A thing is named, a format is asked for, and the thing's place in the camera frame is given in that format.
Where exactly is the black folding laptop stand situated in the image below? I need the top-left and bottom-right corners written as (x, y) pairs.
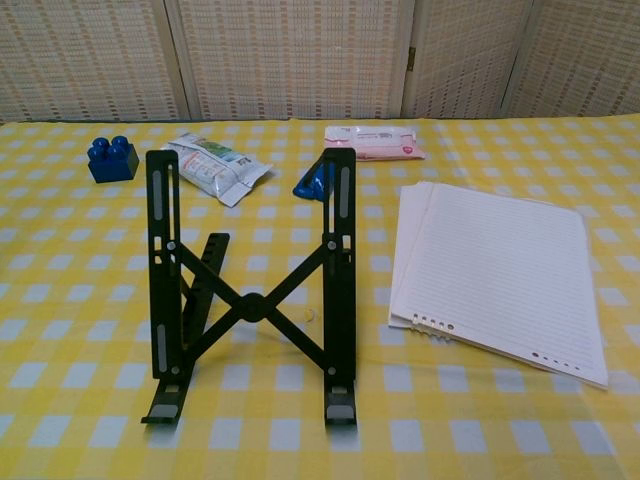
top-left (140, 147), bottom-right (359, 427)

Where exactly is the pink wet wipes pack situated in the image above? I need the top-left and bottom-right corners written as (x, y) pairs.
top-left (323, 124), bottom-right (427, 163)

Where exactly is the stack of lined paper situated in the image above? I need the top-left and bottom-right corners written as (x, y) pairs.
top-left (388, 180), bottom-right (610, 390)

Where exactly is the woven folding screen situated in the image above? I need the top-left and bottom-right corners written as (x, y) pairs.
top-left (0, 0), bottom-right (640, 125)

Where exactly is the white silver snack packet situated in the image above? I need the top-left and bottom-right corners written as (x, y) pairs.
top-left (160, 132), bottom-right (275, 209)

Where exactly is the blue toy building block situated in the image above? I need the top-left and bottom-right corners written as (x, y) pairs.
top-left (87, 135), bottom-right (141, 185)

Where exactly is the blue wrapped packet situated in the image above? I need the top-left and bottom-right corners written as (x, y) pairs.
top-left (292, 158), bottom-right (335, 203)

